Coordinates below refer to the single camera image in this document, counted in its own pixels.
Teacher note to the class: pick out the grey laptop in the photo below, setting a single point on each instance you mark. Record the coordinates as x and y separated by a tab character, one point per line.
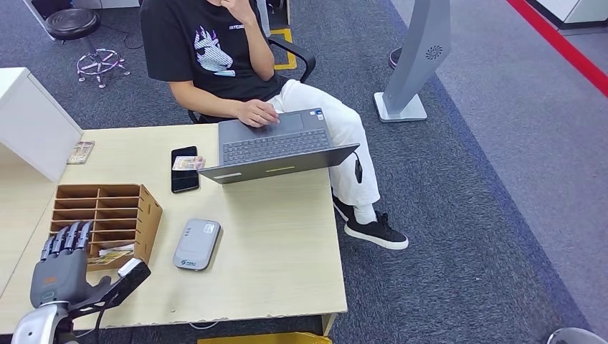
273	140

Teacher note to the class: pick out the white cabinet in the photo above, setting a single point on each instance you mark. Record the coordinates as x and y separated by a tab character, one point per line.
33	122

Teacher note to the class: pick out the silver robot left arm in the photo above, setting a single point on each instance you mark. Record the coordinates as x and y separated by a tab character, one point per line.
35	327

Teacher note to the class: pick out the patterned room key card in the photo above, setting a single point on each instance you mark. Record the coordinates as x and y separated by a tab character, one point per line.
188	163

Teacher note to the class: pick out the black smartphone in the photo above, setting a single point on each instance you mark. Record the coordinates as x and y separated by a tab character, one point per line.
184	183

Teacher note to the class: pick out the person's right hand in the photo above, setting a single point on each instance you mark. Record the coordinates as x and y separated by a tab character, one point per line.
256	113

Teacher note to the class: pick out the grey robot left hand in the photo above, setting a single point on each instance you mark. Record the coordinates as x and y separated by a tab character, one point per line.
59	277

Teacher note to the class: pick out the red floor tape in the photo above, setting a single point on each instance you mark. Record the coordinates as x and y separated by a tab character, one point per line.
560	43

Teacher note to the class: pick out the black usb dongle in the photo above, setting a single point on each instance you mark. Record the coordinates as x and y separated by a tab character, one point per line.
358	171

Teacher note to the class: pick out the black office chair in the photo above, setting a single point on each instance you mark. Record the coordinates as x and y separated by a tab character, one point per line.
301	57

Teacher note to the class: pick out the grey round object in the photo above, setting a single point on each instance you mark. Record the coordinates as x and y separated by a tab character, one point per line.
575	337

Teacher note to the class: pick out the yellow floor marking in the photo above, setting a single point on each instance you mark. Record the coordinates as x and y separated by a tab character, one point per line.
286	33

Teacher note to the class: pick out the person's right forearm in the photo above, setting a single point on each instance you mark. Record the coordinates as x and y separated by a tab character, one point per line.
204	102

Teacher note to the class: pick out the person's left hand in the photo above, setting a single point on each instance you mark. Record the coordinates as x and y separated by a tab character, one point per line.
237	7

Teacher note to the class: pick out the grey kiosk stand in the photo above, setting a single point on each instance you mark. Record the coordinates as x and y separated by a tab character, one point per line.
418	47

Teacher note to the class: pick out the wooden card organizer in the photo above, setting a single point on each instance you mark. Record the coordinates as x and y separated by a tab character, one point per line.
149	213

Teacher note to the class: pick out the person's left forearm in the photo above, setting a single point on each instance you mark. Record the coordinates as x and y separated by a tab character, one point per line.
261	52

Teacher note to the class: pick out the yellow object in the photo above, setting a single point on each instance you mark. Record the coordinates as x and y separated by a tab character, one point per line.
266	339

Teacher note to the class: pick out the white furniture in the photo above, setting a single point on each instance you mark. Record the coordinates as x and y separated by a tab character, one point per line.
584	12

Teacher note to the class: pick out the black round stool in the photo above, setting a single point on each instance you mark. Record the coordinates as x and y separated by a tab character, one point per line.
72	24

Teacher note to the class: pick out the black round floor object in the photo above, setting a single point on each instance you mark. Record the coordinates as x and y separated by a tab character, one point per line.
393	58

